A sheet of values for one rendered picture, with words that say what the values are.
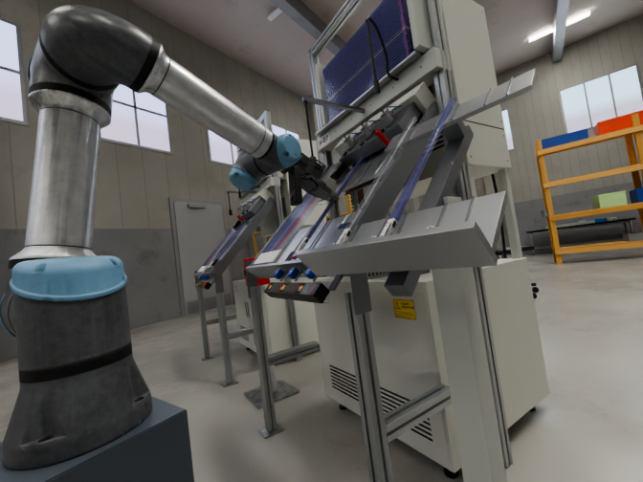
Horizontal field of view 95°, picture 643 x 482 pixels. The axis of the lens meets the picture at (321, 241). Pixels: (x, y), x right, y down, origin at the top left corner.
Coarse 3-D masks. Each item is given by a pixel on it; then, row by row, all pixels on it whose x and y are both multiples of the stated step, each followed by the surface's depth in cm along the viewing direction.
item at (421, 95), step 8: (416, 88) 103; (424, 88) 102; (408, 96) 104; (416, 96) 100; (424, 96) 102; (432, 96) 104; (392, 104) 113; (400, 104) 105; (408, 104) 104; (416, 104) 102; (424, 104) 101; (424, 112) 103; (384, 120) 114; (360, 128) 128; (352, 136) 129; (360, 136) 126; (344, 144) 135
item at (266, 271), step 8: (264, 264) 111; (272, 264) 104; (280, 264) 97; (288, 264) 92; (296, 264) 89; (256, 272) 123; (264, 272) 116; (272, 272) 110; (288, 272) 99; (304, 272) 90
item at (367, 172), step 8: (384, 152) 107; (368, 160) 115; (376, 160) 107; (384, 160) 101; (352, 168) 123; (360, 168) 115; (368, 168) 107; (376, 168) 101; (328, 176) 146; (352, 176) 115; (360, 176) 108; (368, 176) 101; (352, 184) 108; (360, 184) 105; (368, 184) 109; (336, 192) 116
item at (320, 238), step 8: (344, 216) 91; (320, 224) 103; (328, 224) 96; (336, 224) 92; (304, 232) 110; (320, 232) 97; (328, 232) 91; (296, 240) 111; (312, 240) 97; (320, 240) 92; (288, 248) 111; (296, 248) 104; (304, 248) 98; (312, 248) 92; (280, 256) 111; (288, 256) 102
